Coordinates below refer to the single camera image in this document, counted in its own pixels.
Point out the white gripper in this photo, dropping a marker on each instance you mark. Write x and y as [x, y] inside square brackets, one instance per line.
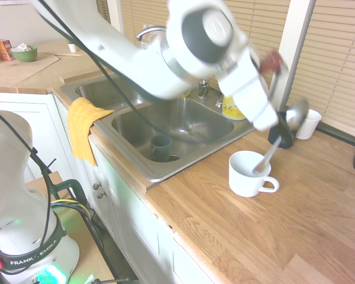
[248, 88]

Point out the silver metal spoon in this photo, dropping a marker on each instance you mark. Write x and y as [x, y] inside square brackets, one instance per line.
[297, 114]

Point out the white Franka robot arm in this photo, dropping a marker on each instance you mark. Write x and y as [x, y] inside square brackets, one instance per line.
[121, 50]

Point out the sink sprayer cap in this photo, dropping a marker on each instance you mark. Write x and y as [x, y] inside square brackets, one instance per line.
[219, 103]

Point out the stainless steel double sink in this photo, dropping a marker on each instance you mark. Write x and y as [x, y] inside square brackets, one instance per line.
[195, 118]

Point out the small white cup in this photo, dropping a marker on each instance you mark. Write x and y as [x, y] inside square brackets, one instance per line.
[309, 127]

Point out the disinfecting wipes canister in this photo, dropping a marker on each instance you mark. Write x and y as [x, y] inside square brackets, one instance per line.
[230, 111]

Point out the dark red wrist block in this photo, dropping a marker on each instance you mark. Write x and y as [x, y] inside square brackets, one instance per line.
[272, 62]

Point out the beige blind behind counter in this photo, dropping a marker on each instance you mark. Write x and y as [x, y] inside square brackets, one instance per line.
[337, 59]

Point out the dark grey mug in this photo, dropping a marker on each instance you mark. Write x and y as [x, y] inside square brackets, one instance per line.
[160, 148]

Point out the chrome gooseneck faucet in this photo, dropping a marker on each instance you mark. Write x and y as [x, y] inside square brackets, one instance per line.
[149, 29]

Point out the round cabinet knob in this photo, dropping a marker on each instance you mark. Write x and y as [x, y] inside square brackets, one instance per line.
[97, 185]
[100, 195]

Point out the yellow dish cloth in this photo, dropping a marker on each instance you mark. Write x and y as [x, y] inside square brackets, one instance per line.
[83, 127]

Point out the small white plant pot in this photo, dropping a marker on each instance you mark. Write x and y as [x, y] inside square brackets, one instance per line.
[72, 46]

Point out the thin wooden stick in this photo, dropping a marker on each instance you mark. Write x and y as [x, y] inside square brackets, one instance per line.
[68, 54]

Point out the green bowl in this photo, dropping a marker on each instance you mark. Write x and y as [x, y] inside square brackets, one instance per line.
[25, 54]

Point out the orange cardboard box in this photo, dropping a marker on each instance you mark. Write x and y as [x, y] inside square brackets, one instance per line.
[1, 48]

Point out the white window frame post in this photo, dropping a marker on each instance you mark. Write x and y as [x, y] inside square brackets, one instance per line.
[296, 44]

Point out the green metal stand frame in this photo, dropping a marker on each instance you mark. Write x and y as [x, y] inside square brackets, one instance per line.
[74, 185]

